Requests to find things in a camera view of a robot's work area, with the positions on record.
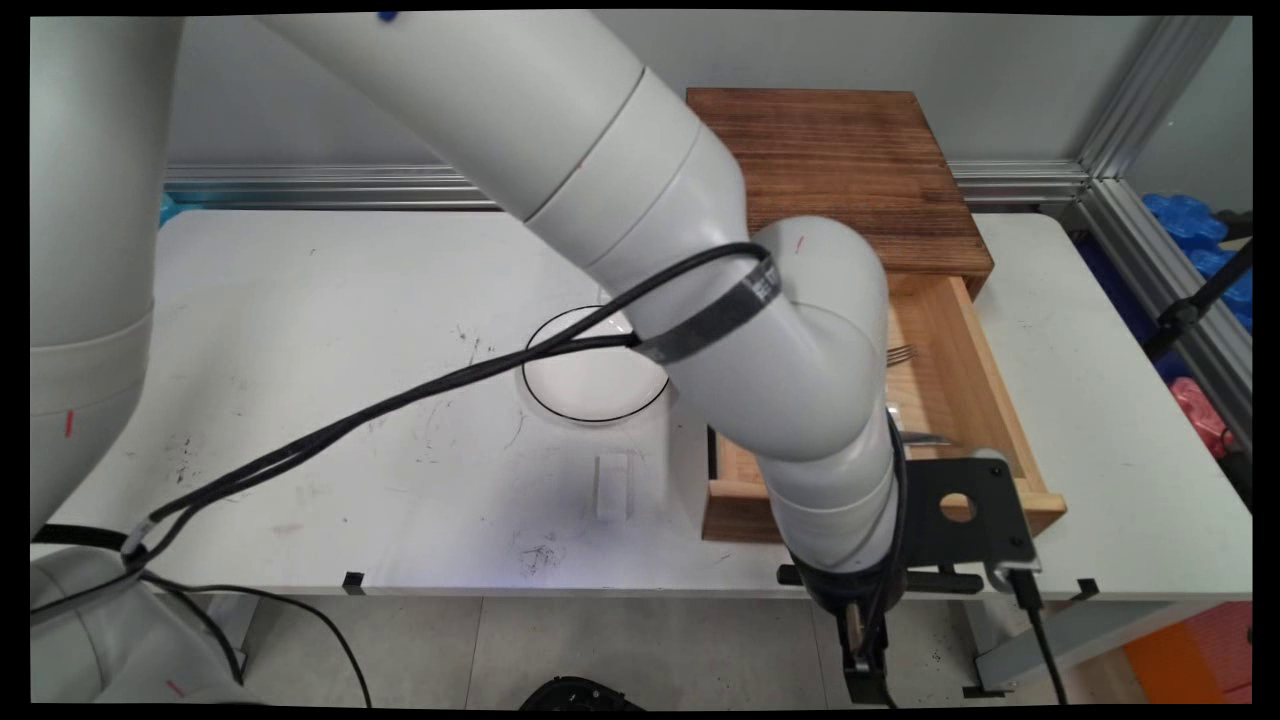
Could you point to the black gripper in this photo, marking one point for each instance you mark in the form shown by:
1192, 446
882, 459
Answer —
850, 590

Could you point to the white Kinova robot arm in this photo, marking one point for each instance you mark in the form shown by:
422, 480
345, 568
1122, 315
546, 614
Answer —
600, 150

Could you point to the silver metal cutlery piece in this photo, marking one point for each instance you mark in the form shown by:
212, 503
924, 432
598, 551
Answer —
925, 438

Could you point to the grey metal table leg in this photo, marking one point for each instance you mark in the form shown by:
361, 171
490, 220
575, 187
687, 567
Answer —
232, 620
1090, 630

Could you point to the small black table clip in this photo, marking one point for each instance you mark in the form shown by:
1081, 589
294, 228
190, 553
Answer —
353, 583
1088, 589

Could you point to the black object on floor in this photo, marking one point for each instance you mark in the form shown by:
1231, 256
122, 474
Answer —
580, 695

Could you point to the white plastic holder block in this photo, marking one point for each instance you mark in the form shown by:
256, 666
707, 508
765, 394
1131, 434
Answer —
613, 488

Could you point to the silver metal fork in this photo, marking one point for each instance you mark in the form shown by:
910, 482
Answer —
902, 354

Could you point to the orange box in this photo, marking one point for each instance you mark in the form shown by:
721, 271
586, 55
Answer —
1195, 655

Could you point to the white plate with black rim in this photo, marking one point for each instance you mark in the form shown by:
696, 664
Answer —
590, 385

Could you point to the pink bubble wrap piece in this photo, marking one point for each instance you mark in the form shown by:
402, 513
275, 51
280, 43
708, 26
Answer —
1200, 410

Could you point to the black stand pole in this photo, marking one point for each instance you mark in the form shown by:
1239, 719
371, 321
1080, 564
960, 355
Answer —
1200, 300

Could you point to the blue bubble wrap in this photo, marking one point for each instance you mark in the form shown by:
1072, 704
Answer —
1190, 225
167, 208

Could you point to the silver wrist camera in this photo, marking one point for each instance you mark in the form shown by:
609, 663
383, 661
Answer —
1012, 575

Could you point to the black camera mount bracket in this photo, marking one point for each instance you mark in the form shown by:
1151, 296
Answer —
985, 530

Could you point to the side aluminium frame rail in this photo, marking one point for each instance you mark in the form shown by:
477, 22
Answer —
1170, 290

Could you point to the vertical aluminium frame post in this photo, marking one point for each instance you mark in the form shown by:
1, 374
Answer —
1150, 95

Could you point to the horizontal aluminium frame rail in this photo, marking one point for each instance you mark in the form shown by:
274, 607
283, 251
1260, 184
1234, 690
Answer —
330, 185

